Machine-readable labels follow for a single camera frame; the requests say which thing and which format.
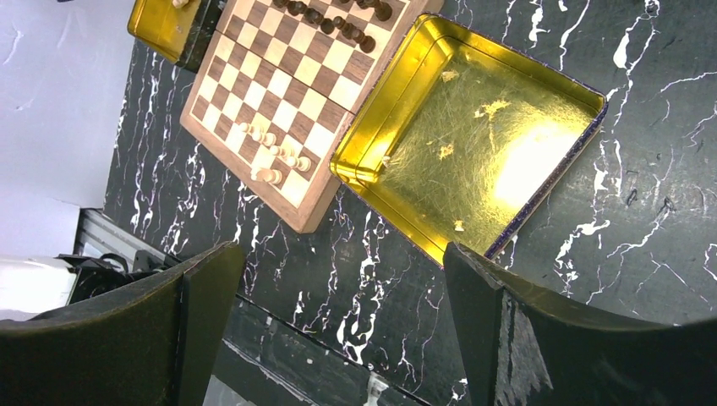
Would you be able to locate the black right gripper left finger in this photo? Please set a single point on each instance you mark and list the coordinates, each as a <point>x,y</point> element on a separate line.
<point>150,342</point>

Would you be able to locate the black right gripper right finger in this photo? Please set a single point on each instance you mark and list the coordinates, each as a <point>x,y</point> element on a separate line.
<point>523,344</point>

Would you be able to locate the white chess piece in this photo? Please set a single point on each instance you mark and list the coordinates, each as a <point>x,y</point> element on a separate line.
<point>281,151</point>
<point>299,163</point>
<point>266,175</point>
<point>257,134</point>

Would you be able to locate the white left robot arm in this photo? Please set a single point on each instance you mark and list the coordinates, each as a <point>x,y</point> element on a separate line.
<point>31,286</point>

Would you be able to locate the wooden chess board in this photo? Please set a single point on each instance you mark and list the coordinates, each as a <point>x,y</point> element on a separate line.
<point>267,67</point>

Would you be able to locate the gold tin with white pieces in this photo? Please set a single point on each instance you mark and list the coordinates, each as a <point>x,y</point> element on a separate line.
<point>181,35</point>

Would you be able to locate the row of dark chess pieces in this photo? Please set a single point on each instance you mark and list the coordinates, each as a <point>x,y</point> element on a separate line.
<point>382,11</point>

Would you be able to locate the empty gold square tin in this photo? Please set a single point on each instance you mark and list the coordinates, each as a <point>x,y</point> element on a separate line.
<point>463,137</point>

